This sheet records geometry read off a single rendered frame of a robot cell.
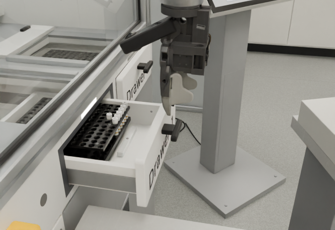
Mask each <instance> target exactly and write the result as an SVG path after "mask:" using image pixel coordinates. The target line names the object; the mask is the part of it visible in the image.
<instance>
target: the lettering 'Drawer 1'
mask: <svg viewBox="0 0 335 230"><path fill-rule="evenodd" d="M167 138H168V136H167V135H166V138H165V139H166V140H167ZM166 140H165V141H164V142H165V143H164V145H165V147H166V146H167V144H166ZM164 145H162V150H161V159H162V152H163V153H164ZM158 157H160V155H158ZM157 160H158V158H157ZM158 162H159V164H160V158H159V160H158ZM156 163H157V162H156ZM159 164H158V163H157V169H158V168H159ZM151 172H153V179H154V170H153V169H152V170H151ZM151 172H150V175H151ZM150 175H149V177H150V189H151V186H152V184H151V176H150ZM155 176H156V164H155ZM152 183H153V180H152Z"/></svg>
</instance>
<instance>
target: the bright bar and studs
mask: <svg viewBox="0 0 335 230"><path fill-rule="evenodd" d="M136 131H137V127H136V126H131V128H130V130H129V131H128V133H127V135H126V137H125V139H124V140H123V142H122V144H121V146H120V148H119V149H118V151H117V156H118V157H123V156H124V154H125V152H126V151H127V149H128V147H129V145H130V143H131V141H132V139H133V137H134V135H135V133H136Z"/></svg>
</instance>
